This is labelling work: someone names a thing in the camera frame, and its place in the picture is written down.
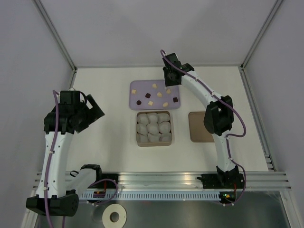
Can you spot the aluminium front rail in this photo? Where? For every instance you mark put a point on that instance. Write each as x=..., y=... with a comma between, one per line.
x=188, y=181

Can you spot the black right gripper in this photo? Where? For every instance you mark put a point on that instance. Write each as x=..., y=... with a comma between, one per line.
x=168, y=82

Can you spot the white slotted cable duct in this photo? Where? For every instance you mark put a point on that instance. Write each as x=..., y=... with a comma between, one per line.
x=152, y=195

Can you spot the left aluminium frame post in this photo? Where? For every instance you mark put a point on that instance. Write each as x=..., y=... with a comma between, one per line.
x=53, y=31

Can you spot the gold square chocolate tin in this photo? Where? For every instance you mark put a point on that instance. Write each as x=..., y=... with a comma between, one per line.
x=153, y=144

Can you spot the white paper cup two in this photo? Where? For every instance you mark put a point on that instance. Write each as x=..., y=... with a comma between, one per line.
x=153, y=117

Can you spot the white paper cup seven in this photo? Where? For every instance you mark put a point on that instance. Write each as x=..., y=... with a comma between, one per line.
x=142, y=138

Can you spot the aluminium frame post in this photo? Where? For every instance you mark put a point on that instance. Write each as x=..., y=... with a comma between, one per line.
x=53, y=31
x=266, y=24

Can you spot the white paper cup one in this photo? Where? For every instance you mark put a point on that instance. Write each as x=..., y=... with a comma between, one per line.
x=143, y=119

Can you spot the right side aluminium rail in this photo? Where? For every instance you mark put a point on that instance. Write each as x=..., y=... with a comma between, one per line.
x=258, y=122

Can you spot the lilac plastic tray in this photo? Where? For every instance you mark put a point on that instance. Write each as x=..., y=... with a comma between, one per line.
x=143, y=87

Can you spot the white paper cup three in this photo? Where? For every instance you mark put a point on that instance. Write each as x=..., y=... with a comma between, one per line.
x=163, y=117

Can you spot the white paper cup four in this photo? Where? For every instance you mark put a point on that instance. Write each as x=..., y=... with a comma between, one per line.
x=142, y=129

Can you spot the right aluminium frame post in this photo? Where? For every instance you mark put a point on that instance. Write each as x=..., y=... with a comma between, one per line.
x=266, y=24

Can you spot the white paper cup nine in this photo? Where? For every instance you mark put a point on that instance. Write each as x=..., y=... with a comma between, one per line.
x=166, y=137

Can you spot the white tape roll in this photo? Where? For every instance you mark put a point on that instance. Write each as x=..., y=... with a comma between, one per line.
x=114, y=216

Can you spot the white paper cup six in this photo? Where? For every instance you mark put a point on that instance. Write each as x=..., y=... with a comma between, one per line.
x=164, y=127

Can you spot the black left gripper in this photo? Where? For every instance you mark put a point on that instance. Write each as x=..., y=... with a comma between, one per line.
x=94, y=114

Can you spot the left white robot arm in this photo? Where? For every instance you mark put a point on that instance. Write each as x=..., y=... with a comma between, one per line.
x=73, y=112

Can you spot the aluminium rail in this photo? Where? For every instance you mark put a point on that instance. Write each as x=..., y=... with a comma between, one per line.
x=188, y=181
x=258, y=122

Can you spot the white paper cup five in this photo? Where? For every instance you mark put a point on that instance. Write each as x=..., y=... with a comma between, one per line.
x=153, y=128

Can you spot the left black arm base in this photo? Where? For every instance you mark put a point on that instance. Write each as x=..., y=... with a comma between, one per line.
x=106, y=187

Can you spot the gold tin lid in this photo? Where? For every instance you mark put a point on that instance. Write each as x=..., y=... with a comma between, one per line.
x=198, y=131

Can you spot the white paper cup eight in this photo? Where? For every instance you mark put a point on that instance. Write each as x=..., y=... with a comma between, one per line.
x=154, y=137

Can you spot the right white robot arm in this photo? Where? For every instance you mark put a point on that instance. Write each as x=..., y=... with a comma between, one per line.
x=218, y=117

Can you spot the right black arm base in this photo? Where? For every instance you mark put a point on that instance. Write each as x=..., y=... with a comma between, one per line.
x=211, y=181

